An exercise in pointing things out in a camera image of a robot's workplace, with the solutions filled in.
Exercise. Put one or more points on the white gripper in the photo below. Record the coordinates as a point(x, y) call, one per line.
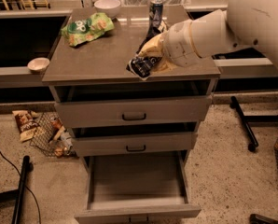
point(177, 44)

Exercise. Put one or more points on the blue chip bag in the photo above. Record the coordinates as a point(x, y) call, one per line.
point(141, 66)

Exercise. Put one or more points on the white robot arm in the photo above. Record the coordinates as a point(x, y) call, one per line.
point(245, 23)

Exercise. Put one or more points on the white bowl on counter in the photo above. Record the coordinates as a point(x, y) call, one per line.
point(110, 7)

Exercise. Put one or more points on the grey drawer cabinet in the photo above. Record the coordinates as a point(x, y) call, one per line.
point(96, 71)

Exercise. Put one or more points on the green chip bag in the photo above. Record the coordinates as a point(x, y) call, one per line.
point(87, 30)

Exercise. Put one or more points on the grey top drawer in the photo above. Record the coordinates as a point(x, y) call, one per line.
point(133, 112)

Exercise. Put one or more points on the grey middle drawer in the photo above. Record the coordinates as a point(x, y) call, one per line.
point(140, 143)

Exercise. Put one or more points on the grey open bottom drawer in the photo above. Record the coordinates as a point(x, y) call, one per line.
point(136, 188)

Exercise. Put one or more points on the brown snack bag on floor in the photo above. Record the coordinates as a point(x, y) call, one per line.
point(27, 124)

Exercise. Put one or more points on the dark drink can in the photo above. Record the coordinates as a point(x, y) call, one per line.
point(155, 13)

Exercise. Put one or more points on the small white bowl on ledge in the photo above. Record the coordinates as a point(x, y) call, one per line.
point(38, 65)

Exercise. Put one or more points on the black stand leg right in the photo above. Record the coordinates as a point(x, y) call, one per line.
point(246, 121)

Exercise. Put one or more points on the black stand leg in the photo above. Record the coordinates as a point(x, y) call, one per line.
point(246, 121)
point(17, 195)

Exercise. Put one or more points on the black stand leg left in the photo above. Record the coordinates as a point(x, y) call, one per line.
point(17, 195)

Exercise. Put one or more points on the wire basket on floor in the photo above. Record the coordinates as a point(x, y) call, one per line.
point(51, 137)

